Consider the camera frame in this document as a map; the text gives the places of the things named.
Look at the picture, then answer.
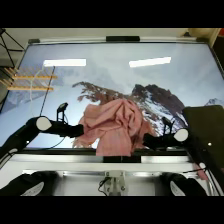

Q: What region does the pink shirt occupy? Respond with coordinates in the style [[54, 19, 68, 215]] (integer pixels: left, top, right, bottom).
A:
[[72, 98, 156, 158]]

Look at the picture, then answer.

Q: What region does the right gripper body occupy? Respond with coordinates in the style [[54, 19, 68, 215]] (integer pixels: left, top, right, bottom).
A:
[[142, 132, 168, 150]]

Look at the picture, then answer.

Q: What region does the pink garment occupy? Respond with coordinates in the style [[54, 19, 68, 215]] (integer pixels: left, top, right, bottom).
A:
[[195, 162, 210, 182]]

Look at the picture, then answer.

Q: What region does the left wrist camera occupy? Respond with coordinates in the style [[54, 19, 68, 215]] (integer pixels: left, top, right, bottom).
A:
[[56, 102, 70, 125]]

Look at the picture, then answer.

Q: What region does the silver frame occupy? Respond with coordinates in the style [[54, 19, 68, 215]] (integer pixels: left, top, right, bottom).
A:
[[0, 152, 224, 197]]

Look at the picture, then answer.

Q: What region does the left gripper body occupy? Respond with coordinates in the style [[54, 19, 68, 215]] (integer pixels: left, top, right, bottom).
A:
[[61, 123, 85, 139]]

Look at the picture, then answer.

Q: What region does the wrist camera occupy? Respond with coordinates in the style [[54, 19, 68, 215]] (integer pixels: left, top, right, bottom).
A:
[[56, 102, 70, 125], [161, 116, 175, 136]]

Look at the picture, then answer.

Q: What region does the black cable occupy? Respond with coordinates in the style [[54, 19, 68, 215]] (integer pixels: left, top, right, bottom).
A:
[[97, 176, 111, 197]]

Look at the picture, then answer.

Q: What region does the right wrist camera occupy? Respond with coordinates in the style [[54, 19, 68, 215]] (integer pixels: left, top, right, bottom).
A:
[[161, 116, 175, 136]]

